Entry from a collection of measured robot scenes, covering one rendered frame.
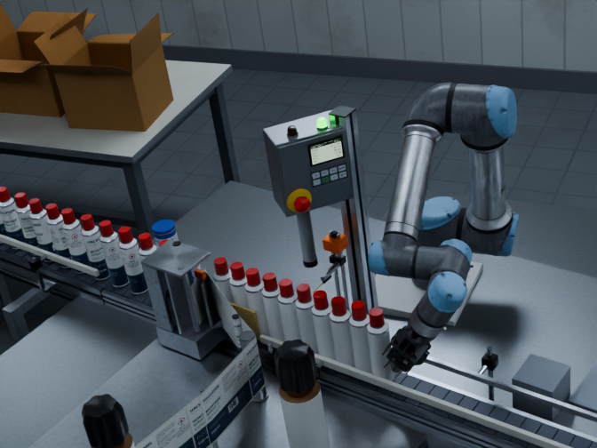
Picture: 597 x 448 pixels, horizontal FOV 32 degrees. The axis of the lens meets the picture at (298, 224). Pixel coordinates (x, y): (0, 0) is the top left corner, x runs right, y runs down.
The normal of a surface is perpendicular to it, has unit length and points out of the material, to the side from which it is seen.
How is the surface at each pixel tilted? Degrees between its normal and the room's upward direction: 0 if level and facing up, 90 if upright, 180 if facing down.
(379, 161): 0
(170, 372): 0
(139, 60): 100
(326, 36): 90
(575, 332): 0
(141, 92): 90
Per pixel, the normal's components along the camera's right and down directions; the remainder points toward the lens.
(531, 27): -0.41, 0.54
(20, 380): -0.13, -0.83
